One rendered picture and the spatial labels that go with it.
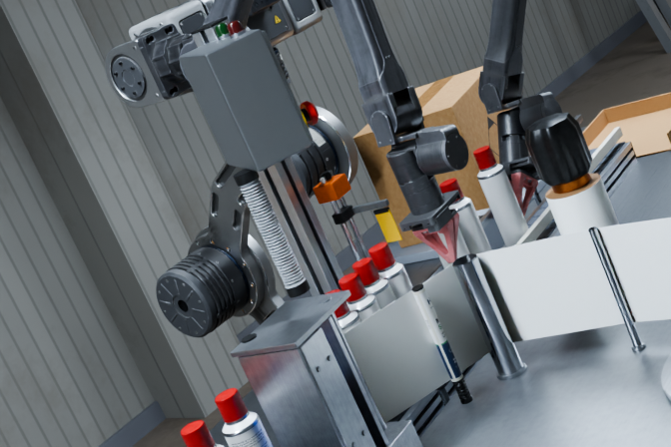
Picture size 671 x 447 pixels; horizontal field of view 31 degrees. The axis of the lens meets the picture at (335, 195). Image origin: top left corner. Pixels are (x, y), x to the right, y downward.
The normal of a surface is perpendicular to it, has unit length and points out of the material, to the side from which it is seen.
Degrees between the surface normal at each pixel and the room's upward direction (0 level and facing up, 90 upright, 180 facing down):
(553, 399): 0
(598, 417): 0
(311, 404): 90
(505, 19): 76
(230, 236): 90
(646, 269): 90
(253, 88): 90
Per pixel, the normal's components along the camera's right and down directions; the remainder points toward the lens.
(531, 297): -0.44, 0.40
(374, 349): 0.44, 0.04
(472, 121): 0.83, -0.24
